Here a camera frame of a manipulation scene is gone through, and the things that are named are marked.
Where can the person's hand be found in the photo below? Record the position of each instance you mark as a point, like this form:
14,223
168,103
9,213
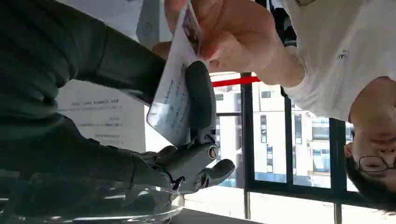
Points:
241,34

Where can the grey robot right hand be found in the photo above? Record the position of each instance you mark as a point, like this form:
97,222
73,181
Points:
133,74

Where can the clear glossy curved cover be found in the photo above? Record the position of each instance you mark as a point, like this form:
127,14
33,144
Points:
92,204

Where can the person's glasses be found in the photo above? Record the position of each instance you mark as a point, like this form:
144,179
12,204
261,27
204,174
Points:
371,164

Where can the red barrier belt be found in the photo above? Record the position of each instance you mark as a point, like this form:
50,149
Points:
235,81

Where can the white printed paper notice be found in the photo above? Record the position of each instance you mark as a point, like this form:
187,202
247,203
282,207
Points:
105,117

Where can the pale grey panel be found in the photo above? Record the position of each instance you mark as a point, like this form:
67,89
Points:
150,21

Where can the ribbed grey right arm sleeve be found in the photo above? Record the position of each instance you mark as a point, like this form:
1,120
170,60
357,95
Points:
31,52

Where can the grey metal post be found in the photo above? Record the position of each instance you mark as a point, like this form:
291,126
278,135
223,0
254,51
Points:
247,205

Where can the person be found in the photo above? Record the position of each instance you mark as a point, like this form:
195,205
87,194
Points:
340,46

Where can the black window frame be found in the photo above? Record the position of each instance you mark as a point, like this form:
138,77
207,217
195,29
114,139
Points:
247,130

